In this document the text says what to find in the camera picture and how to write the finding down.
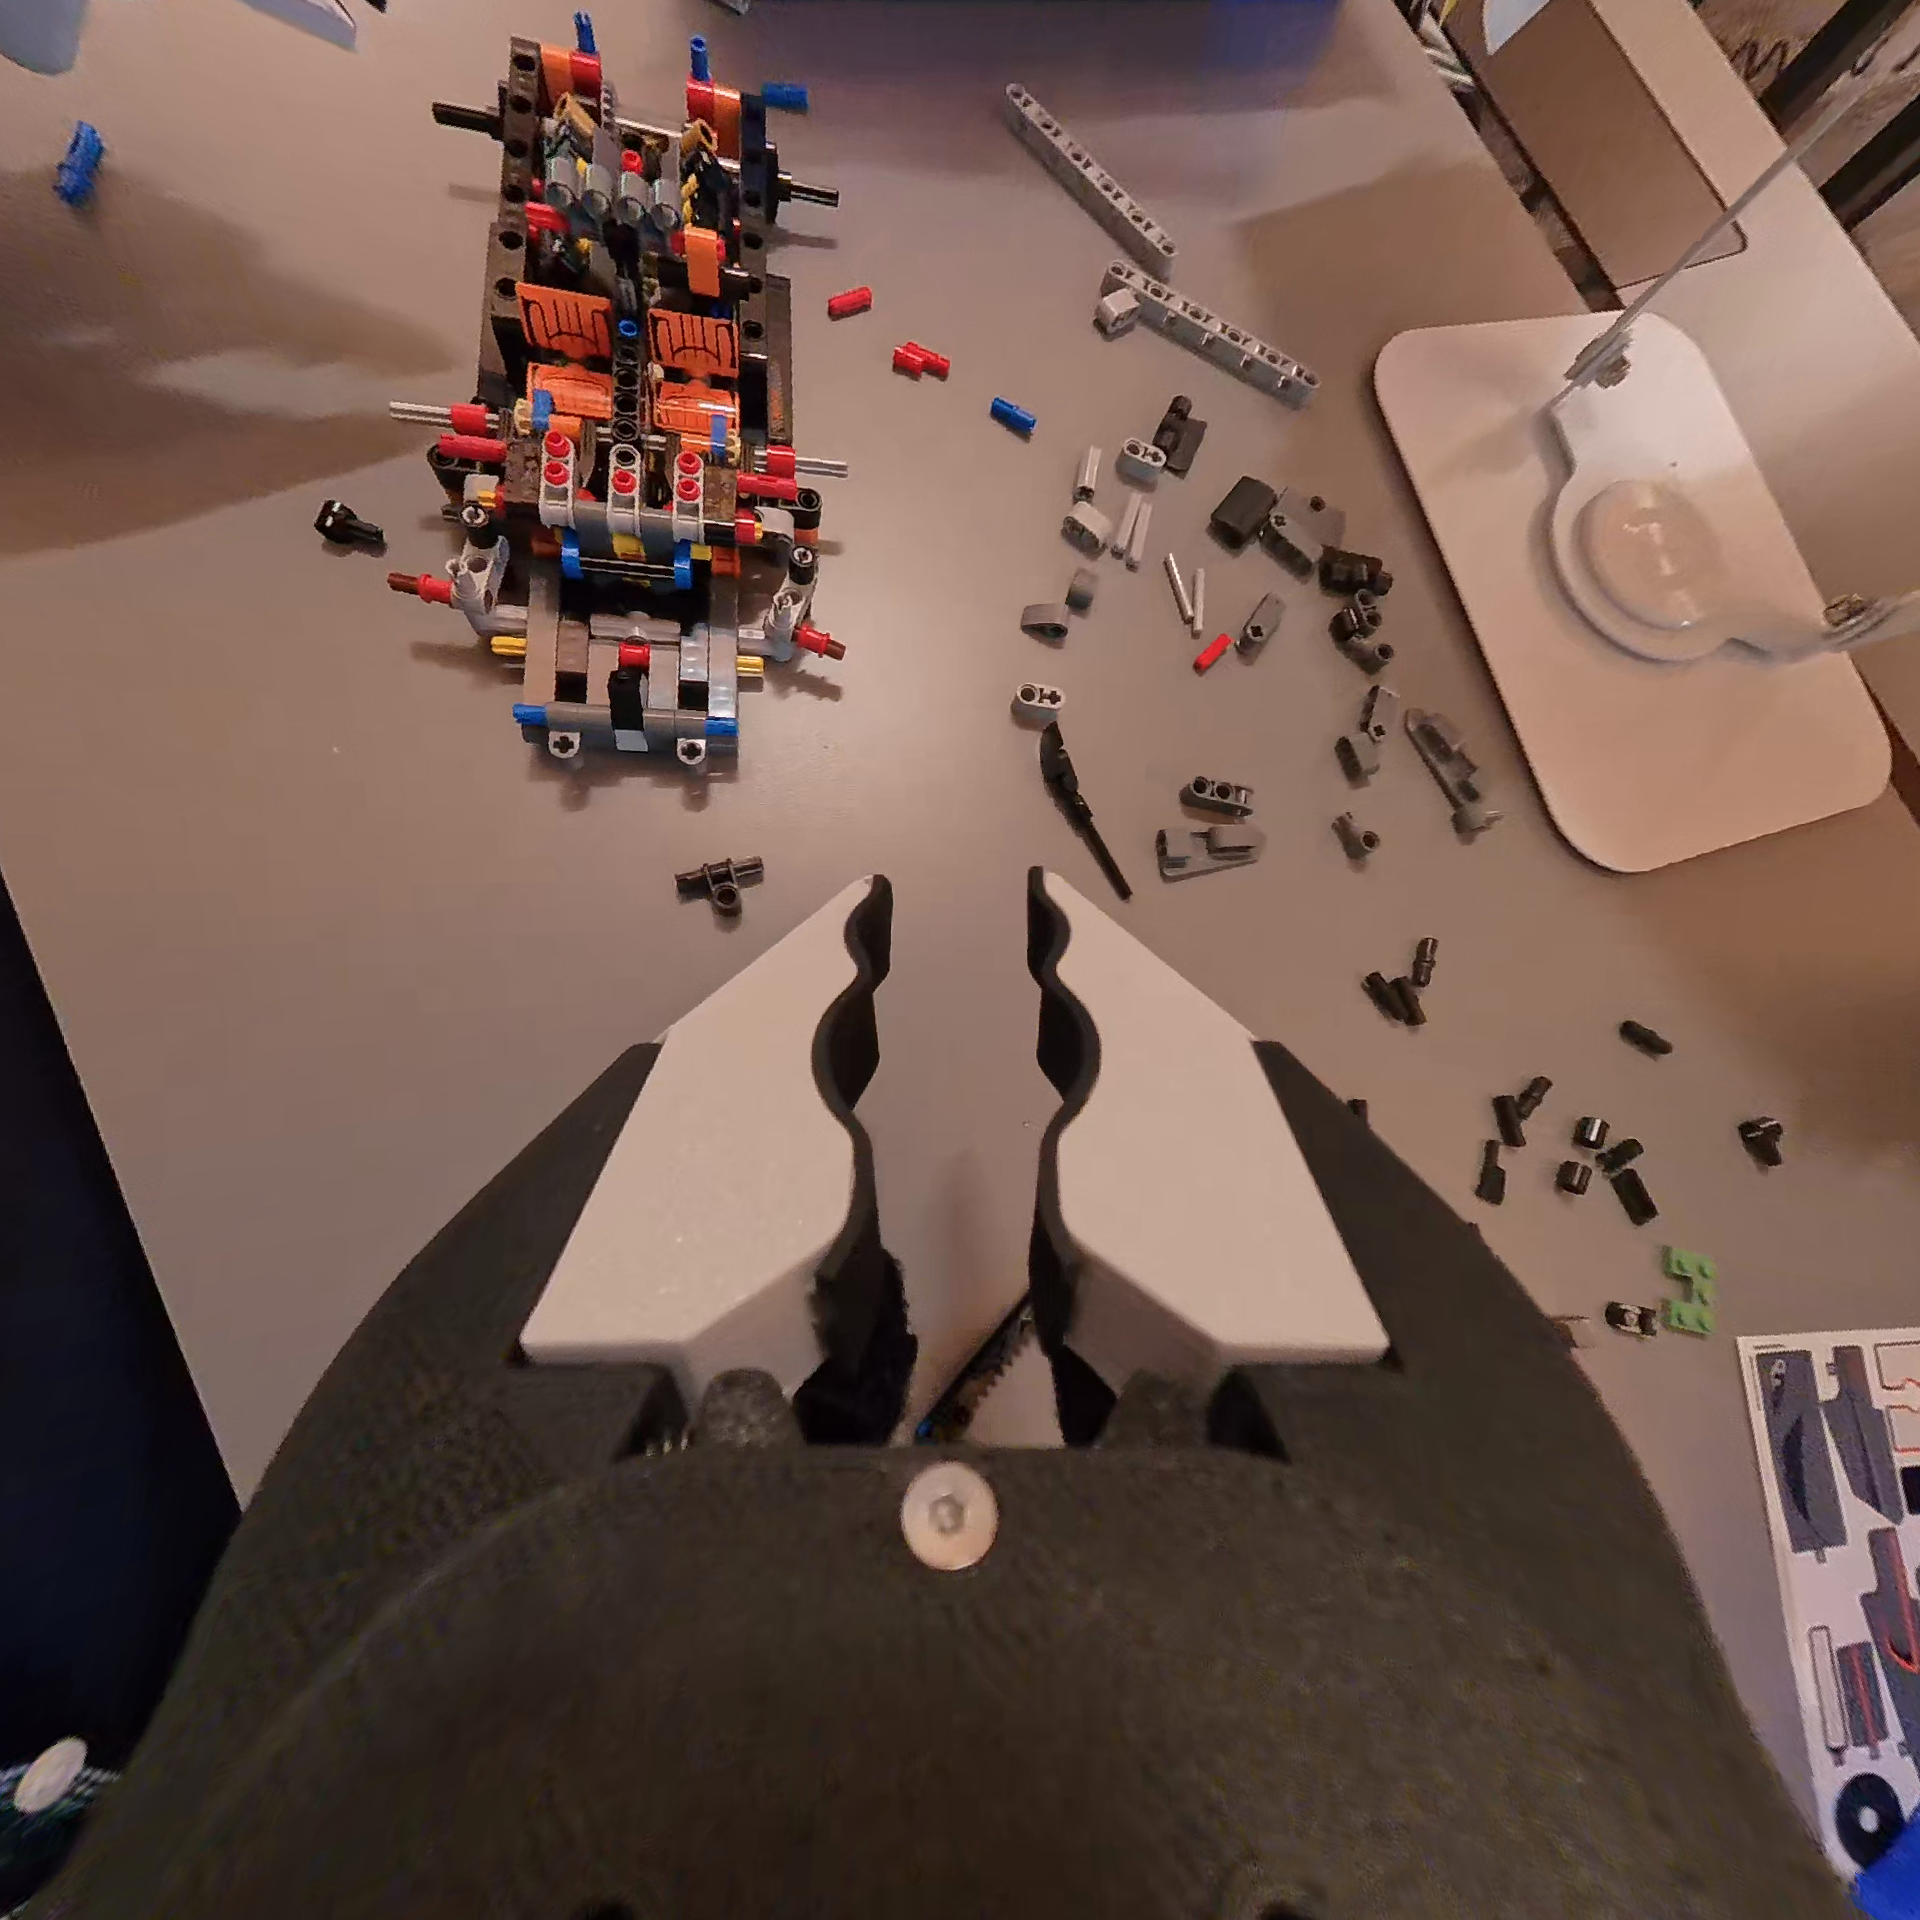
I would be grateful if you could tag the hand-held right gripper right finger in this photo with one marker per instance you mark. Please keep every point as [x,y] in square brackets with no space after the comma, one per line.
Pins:
[1202,1184]

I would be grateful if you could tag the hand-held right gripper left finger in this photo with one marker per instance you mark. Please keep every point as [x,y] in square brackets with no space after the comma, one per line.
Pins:
[722,1184]

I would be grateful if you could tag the scatter of black lego pins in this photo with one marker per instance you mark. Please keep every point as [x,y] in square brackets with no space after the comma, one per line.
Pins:
[1403,996]

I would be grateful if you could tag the black cross-shaped lego connector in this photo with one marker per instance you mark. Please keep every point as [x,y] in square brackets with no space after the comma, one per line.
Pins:
[722,882]

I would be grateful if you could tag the black lego blade piece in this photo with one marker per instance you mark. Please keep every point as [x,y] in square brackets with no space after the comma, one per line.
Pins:
[1074,786]

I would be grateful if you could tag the green lego plate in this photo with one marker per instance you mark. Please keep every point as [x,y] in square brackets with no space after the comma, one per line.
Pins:
[1690,1290]

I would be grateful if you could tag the scatter of grey lego pieces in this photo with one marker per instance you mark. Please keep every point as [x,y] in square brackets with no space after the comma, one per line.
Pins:
[1290,524]

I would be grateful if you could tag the lego sticker sheet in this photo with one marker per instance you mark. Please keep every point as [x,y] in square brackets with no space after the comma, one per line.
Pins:
[1822,1574]

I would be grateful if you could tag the small black lego connector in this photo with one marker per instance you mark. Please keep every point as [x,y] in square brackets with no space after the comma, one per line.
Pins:
[347,524]

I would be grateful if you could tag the blue lego pin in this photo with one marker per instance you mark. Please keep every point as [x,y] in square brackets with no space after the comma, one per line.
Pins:
[1014,416]

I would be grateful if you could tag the multicoloured lego car chassis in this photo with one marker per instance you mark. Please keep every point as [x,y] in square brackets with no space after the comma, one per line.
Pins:
[630,388]

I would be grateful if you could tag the long light grey lego beam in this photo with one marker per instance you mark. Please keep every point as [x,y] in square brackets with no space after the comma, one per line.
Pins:
[1090,177]

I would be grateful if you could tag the blue lego connector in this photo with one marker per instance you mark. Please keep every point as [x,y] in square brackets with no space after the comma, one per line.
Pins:
[78,160]

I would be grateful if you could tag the light grey two-hole connector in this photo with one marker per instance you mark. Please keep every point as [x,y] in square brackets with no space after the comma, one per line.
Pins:
[1039,701]

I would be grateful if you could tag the white lamp base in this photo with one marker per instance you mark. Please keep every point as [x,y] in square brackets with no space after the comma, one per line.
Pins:
[1682,749]

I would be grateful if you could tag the long grey beam with connector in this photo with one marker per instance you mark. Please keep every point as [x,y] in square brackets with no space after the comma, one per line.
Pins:
[1214,331]

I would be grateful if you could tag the blue plastic sheet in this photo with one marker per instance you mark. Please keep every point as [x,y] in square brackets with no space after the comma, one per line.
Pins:
[1893,1892]

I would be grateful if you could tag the cardboard box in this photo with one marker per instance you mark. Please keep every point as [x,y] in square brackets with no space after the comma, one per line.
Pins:
[1606,136]

